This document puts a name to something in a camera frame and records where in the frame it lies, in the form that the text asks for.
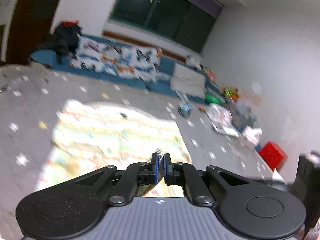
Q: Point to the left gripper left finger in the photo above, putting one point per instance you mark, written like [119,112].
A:
[126,183]

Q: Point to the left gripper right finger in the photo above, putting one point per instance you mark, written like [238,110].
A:
[188,177]

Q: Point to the patterned children's jacket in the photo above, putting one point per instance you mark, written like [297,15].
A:
[90,136]

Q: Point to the dark clothes pile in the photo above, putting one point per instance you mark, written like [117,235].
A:
[64,41]

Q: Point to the white paper sheet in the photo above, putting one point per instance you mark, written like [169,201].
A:
[276,176]

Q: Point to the red plastic stool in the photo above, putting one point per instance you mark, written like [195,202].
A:
[273,155]

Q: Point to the white handheld device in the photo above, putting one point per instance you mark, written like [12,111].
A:
[226,130]

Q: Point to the blue toy watch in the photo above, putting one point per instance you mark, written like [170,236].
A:
[184,109]

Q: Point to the white pink tissue bag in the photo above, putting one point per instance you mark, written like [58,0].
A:
[219,115]

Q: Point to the small orange toy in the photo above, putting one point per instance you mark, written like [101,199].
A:
[202,108]

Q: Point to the pink tissue box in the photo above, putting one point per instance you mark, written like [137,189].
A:
[252,134]

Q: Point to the green ball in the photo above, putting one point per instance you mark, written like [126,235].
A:
[210,98]

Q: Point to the clear plastic container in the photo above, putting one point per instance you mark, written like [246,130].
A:
[242,116]

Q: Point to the grey cushion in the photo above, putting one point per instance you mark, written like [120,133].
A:
[187,81]

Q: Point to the small plush toys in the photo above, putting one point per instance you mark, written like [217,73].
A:
[231,93]

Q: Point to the butterfly print pillow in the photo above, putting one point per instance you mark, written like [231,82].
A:
[121,60]

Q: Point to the white black plush toy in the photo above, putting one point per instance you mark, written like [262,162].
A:
[193,62]

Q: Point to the star patterned grey tablecloth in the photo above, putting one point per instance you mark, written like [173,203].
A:
[31,99]

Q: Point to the blue sofa bench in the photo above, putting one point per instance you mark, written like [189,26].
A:
[162,86]

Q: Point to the dark window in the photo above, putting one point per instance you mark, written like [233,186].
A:
[186,22]

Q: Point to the dark wooden door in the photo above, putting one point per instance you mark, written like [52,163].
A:
[30,26]

